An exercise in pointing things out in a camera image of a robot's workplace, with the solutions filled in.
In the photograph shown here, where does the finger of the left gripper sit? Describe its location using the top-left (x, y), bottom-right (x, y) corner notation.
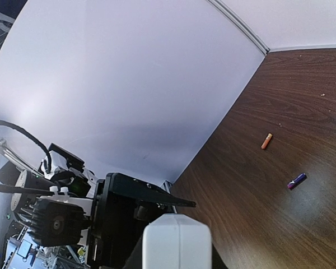
top-left (106, 173), bottom-right (197, 207)

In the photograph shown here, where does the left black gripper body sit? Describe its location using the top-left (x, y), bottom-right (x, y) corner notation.
top-left (89, 179), bottom-right (168, 268)

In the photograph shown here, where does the white remote control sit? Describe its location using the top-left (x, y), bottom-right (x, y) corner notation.
top-left (142, 214), bottom-right (212, 269)

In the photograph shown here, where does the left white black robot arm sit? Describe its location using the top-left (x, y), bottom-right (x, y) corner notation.
top-left (0, 170), bottom-right (196, 268)

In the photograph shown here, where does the orange AAA battery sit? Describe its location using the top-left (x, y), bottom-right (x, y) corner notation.
top-left (261, 133), bottom-right (273, 150)

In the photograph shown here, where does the purple AAA battery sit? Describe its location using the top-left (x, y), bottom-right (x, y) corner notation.
top-left (287, 173), bottom-right (307, 190)

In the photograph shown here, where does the left black camera cable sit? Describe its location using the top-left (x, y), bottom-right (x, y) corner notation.
top-left (0, 119), bottom-right (53, 171)

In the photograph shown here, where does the left aluminium frame post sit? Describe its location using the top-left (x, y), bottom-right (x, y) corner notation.
top-left (207, 0), bottom-right (270, 55)

